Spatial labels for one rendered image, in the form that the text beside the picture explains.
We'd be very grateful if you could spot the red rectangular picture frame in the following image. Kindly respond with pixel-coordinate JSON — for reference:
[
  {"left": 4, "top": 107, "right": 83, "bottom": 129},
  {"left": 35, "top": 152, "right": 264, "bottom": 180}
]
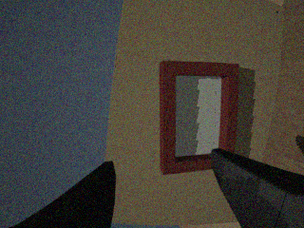
[{"left": 160, "top": 61, "right": 239, "bottom": 175}]

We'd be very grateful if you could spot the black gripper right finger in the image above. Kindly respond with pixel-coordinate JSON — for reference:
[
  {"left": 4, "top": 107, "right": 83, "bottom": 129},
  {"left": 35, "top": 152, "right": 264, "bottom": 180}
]
[{"left": 210, "top": 148, "right": 304, "bottom": 228}]

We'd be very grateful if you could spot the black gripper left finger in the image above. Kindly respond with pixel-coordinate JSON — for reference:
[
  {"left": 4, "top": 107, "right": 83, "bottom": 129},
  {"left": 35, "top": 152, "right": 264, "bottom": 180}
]
[{"left": 9, "top": 161, "right": 117, "bottom": 228}]

